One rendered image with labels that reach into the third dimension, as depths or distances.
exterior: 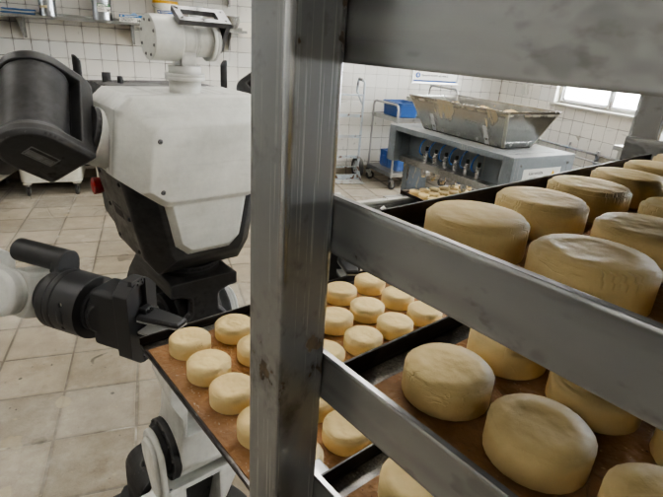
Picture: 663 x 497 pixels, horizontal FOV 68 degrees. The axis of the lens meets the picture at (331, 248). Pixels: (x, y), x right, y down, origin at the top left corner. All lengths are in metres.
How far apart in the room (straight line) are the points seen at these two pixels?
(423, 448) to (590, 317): 0.11
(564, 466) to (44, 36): 5.72
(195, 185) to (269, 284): 0.58
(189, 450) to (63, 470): 1.06
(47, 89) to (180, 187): 0.22
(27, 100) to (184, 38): 0.24
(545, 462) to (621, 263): 0.09
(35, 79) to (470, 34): 0.71
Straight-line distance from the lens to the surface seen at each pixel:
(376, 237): 0.22
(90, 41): 5.76
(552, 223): 0.28
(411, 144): 2.34
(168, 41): 0.83
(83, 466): 2.19
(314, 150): 0.22
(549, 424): 0.27
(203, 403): 0.57
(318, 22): 0.22
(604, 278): 0.21
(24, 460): 2.29
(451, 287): 0.20
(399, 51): 0.21
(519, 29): 0.18
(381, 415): 0.26
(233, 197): 0.87
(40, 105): 0.81
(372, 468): 0.38
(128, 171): 0.80
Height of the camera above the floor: 1.49
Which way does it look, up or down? 22 degrees down
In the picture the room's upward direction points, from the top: 4 degrees clockwise
